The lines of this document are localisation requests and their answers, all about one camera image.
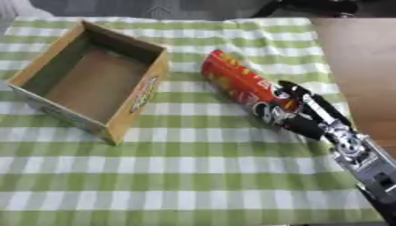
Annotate black chair base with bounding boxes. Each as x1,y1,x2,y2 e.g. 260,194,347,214
248,0,362,19

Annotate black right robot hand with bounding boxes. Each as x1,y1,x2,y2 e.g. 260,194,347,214
250,79,354,141

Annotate tan cardboard box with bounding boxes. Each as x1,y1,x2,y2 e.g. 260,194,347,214
4,19,172,147

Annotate red cylindrical bottle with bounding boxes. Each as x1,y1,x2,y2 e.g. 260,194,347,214
199,49,305,128

